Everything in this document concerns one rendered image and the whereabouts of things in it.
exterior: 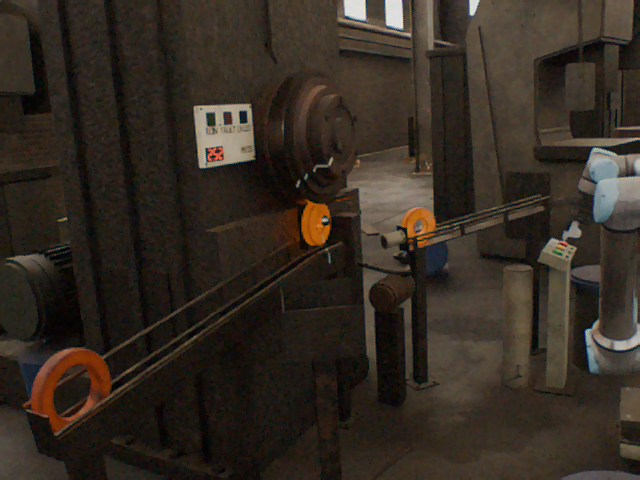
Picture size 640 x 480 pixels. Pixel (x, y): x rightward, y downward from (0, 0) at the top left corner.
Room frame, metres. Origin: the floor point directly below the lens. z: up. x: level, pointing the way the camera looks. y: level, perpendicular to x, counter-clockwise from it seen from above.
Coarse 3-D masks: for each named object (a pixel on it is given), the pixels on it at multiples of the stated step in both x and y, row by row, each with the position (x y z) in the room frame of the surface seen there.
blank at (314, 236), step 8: (312, 208) 2.09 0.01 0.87; (320, 208) 2.14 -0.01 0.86; (304, 216) 2.08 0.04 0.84; (312, 216) 2.08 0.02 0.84; (304, 224) 2.07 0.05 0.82; (312, 224) 2.08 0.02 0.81; (304, 232) 2.07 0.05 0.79; (312, 232) 2.08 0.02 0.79; (320, 232) 2.13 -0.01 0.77; (328, 232) 2.18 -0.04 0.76; (312, 240) 2.08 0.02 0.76; (320, 240) 2.12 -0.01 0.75
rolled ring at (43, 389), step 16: (64, 352) 1.20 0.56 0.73; (80, 352) 1.22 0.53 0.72; (48, 368) 1.15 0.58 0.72; (64, 368) 1.18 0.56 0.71; (96, 368) 1.25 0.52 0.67; (48, 384) 1.14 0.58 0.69; (96, 384) 1.25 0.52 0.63; (32, 400) 1.13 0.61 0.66; (48, 400) 1.13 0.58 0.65; (96, 400) 1.24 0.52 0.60
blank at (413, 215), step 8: (416, 208) 2.46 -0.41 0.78; (424, 208) 2.47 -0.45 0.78; (408, 216) 2.43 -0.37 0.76; (416, 216) 2.45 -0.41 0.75; (424, 216) 2.46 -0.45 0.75; (432, 216) 2.48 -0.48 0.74; (408, 224) 2.43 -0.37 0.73; (424, 224) 2.49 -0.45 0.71; (432, 224) 2.48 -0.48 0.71; (408, 232) 2.43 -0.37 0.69; (408, 240) 2.43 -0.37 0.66
